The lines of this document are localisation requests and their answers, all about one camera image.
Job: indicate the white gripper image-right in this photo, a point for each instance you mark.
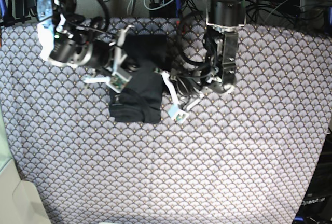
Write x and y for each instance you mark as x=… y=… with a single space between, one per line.
x=176 y=113

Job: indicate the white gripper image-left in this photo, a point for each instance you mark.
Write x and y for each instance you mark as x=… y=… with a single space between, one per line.
x=119 y=77

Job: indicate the dark grey T-shirt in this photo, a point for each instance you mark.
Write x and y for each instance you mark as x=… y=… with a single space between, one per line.
x=141 y=99

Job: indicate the black robot arm image-left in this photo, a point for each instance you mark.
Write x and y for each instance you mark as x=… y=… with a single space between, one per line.
x=66 y=42

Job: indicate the fan-patterned table cloth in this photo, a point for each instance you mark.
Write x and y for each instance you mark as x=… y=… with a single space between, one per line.
x=244 y=157

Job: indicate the blue clamp left edge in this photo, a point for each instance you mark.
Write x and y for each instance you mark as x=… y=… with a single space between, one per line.
x=3 y=7

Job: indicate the blue clamp edge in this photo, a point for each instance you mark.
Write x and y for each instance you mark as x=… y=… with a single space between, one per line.
x=328 y=21
x=3 y=7

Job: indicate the black OpenArm case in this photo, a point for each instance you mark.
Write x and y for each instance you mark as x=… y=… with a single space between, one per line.
x=316 y=205

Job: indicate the beige plastic bin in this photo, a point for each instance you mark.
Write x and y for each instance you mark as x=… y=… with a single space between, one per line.
x=20 y=200

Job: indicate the blue clamp right edge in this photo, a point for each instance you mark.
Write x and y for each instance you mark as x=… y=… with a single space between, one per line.
x=328 y=21

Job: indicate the blue clamp handle centre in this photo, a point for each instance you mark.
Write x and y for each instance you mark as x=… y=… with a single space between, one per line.
x=178 y=8

